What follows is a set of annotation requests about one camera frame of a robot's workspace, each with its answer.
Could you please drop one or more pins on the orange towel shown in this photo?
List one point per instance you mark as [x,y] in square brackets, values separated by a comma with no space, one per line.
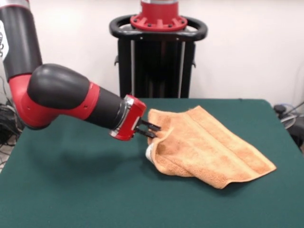
[209,147]

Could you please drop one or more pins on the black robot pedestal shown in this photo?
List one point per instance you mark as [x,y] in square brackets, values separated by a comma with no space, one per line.
[156,71]

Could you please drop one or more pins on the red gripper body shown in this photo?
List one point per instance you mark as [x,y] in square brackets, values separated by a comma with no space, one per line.
[134,118]

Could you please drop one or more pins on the dark green table cloth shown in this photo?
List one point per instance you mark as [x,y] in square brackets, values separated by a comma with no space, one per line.
[71,178]

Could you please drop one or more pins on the small black device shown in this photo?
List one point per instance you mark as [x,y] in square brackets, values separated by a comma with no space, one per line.
[280,108]

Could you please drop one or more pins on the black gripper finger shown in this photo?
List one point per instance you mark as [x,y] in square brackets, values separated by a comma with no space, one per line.
[147,135]
[149,126]

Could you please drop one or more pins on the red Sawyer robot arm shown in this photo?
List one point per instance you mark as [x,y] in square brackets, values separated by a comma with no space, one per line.
[59,88]

